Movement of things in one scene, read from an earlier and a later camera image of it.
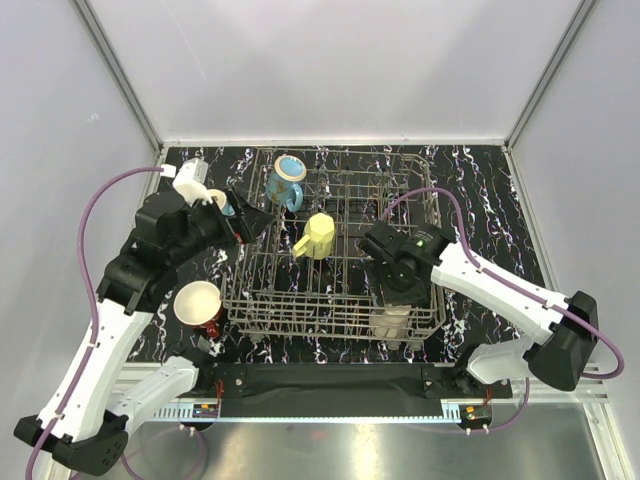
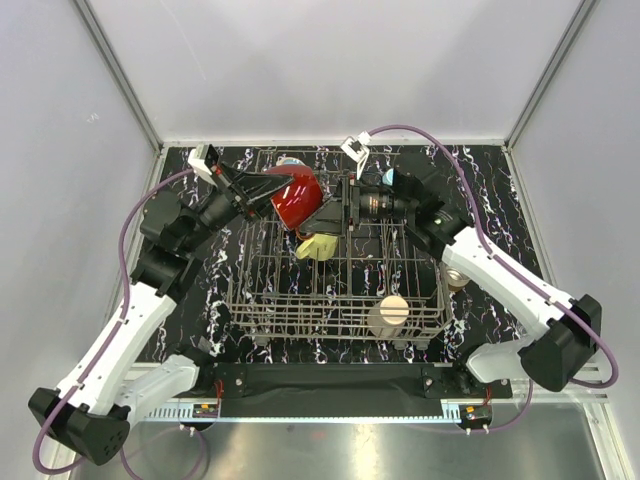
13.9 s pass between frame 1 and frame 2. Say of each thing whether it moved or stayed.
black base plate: stayed
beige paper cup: moved
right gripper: moved
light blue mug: moved
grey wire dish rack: stayed
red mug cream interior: moved
